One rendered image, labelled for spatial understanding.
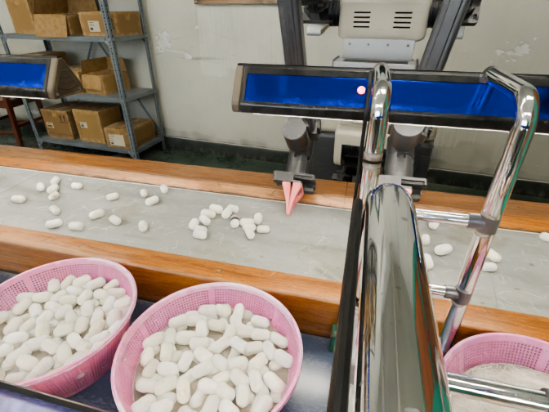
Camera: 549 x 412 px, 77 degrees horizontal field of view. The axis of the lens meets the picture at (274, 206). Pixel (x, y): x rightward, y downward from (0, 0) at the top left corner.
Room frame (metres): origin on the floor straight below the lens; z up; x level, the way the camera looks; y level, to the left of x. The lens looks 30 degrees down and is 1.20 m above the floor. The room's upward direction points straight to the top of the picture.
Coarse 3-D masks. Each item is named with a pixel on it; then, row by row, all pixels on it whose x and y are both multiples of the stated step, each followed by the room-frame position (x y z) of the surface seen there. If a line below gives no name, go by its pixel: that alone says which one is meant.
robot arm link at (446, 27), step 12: (444, 0) 0.75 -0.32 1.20; (456, 0) 0.74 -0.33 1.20; (468, 0) 0.73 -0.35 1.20; (444, 12) 0.74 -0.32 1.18; (456, 12) 0.73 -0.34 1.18; (444, 24) 0.74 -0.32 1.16; (456, 24) 0.73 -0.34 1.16; (432, 36) 0.74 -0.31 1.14; (444, 36) 0.73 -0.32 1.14; (456, 36) 0.74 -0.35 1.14; (432, 48) 0.74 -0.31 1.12; (444, 48) 0.73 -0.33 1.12; (432, 60) 0.73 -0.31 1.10; (444, 60) 0.73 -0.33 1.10
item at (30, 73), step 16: (0, 64) 0.72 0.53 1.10; (16, 64) 0.71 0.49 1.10; (32, 64) 0.70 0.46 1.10; (48, 64) 0.69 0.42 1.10; (64, 64) 0.71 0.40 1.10; (0, 80) 0.70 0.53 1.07; (16, 80) 0.69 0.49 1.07; (32, 80) 0.69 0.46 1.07; (48, 80) 0.68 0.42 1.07; (64, 80) 0.70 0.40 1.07; (16, 96) 0.69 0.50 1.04; (32, 96) 0.68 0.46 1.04; (48, 96) 0.67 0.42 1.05; (64, 96) 0.69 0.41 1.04
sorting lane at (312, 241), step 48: (0, 192) 0.86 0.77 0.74; (96, 192) 0.86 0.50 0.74; (192, 192) 0.86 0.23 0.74; (144, 240) 0.63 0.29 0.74; (192, 240) 0.63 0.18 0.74; (240, 240) 0.63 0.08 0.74; (288, 240) 0.63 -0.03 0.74; (336, 240) 0.63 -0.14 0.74; (432, 240) 0.63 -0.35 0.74; (528, 240) 0.63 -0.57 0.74; (480, 288) 0.48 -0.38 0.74; (528, 288) 0.48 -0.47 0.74
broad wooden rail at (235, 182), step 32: (0, 160) 1.06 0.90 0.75; (32, 160) 1.04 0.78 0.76; (64, 160) 1.03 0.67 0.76; (96, 160) 1.03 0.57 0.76; (128, 160) 1.03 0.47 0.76; (224, 192) 0.85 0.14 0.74; (256, 192) 0.84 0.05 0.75; (320, 192) 0.82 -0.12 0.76; (352, 192) 0.82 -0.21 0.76; (512, 224) 0.68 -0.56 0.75; (544, 224) 0.67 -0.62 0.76
